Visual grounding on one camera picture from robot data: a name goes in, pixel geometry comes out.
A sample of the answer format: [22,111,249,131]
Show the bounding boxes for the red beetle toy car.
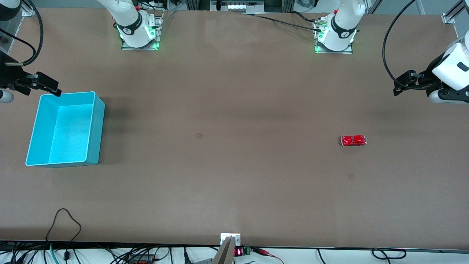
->
[341,135,368,147]

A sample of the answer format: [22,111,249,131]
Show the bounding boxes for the turquoise blue plastic box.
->
[25,91,106,168]

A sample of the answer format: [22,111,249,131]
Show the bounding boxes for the lit control unit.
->
[211,0,264,14]

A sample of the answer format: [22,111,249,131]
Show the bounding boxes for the black power strip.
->
[126,254,155,264]

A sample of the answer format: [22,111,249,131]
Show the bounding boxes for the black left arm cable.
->
[382,0,427,91]

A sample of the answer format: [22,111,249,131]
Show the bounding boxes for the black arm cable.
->
[0,0,44,67]
[382,0,427,91]

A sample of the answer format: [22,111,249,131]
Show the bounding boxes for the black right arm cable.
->
[0,0,44,67]

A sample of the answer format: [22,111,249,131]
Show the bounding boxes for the aluminium frame profile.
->
[442,0,469,25]

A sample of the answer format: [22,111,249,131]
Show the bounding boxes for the white corner bracket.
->
[21,0,37,17]

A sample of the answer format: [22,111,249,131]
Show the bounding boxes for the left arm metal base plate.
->
[314,18,354,55]

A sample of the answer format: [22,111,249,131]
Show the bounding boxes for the short black table cable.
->
[291,11,321,23]

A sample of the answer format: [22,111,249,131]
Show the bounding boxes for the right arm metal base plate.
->
[121,10,164,51]

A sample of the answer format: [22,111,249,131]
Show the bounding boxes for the long black table cable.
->
[243,13,323,32]

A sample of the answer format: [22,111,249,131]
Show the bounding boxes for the black coiled cable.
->
[371,248,407,260]

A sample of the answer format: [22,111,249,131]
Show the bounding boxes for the thin black looped cable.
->
[45,208,82,261]

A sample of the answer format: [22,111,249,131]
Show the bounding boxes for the red clip lead wires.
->
[253,247,284,264]

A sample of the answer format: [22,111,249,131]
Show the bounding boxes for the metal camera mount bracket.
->
[220,233,241,264]

